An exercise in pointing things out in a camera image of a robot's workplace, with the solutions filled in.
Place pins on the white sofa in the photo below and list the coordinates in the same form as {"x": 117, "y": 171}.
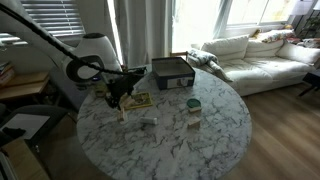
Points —
{"x": 266, "y": 71}

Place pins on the yellow picture book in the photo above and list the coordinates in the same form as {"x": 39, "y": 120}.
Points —
{"x": 143, "y": 100}

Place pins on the tan cardboard box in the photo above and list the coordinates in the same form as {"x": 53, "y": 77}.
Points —
{"x": 23, "y": 160}

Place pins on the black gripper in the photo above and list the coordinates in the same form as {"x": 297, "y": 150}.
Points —
{"x": 125, "y": 85}

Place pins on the pale knitted blanket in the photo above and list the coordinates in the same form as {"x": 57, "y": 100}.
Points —
{"x": 201, "y": 56}

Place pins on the patterned colourful pillow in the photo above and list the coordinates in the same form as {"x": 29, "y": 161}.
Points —
{"x": 276, "y": 35}

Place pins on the green round lid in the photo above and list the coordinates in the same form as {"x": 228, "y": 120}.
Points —
{"x": 193, "y": 103}

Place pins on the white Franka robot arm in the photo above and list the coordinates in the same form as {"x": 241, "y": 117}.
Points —
{"x": 96, "y": 50}

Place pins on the white sofa cushion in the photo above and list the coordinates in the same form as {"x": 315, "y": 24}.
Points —
{"x": 298, "y": 53}
{"x": 263, "y": 48}
{"x": 228, "y": 47}

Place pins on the white curtain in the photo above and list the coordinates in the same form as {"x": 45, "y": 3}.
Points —
{"x": 143, "y": 30}

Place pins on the low wooden side table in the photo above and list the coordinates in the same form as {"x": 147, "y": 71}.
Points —
{"x": 23, "y": 85}

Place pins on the black bench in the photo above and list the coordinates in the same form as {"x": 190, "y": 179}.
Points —
{"x": 311, "y": 80}

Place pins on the dark blue cardboard box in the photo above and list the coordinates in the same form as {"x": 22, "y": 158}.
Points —
{"x": 173, "y": 78}

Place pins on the wooden chair white seat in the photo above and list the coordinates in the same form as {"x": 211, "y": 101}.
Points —
{"x": 178, "y": 53}

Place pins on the white window frame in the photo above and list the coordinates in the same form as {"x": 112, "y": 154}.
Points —
{"x": 243, "y": 23}

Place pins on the potted green plant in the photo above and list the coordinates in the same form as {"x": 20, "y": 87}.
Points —
{"x": 311, "y": 28}

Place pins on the white paper sheet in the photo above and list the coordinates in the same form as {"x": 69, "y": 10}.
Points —
{"x": 25, "y": 124}

